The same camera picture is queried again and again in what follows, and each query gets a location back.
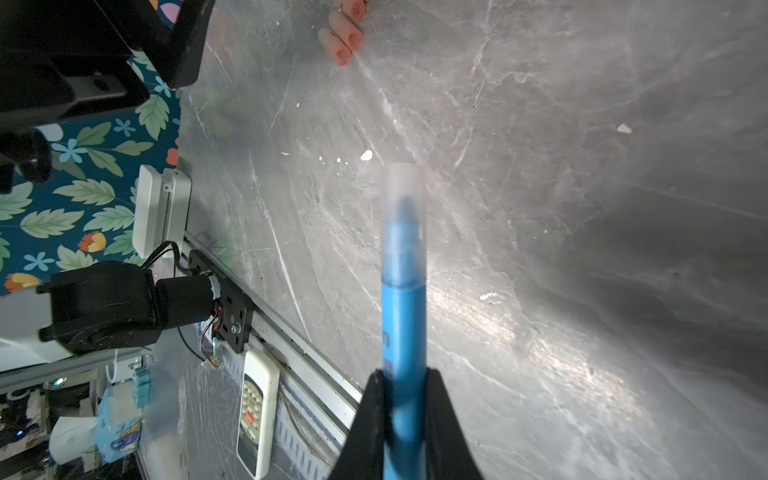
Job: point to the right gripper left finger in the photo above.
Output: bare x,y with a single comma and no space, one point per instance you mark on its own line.
362,456

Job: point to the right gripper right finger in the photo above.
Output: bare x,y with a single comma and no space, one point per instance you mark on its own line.
446,451

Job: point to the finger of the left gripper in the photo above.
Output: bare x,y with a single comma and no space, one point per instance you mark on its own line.
176,51

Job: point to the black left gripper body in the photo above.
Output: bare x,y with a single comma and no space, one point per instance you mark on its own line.
62,60

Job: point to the translucent pink marker cap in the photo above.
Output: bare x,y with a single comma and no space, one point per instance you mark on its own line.
340,52

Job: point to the translucent purple marker cap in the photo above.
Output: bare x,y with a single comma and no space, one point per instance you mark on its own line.
346,30

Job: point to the translucent highlighter cap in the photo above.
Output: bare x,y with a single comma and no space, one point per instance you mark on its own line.
354,9

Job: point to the blue marker pen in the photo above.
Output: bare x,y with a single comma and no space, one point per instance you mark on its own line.
404,318

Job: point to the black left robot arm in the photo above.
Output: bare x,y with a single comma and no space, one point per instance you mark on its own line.
91,190

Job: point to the white remote control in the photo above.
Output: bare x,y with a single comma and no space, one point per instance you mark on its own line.
257,412

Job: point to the white power adapter box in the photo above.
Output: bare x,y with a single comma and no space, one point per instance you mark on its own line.
161,208

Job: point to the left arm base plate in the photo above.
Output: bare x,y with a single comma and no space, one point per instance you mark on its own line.
233,309

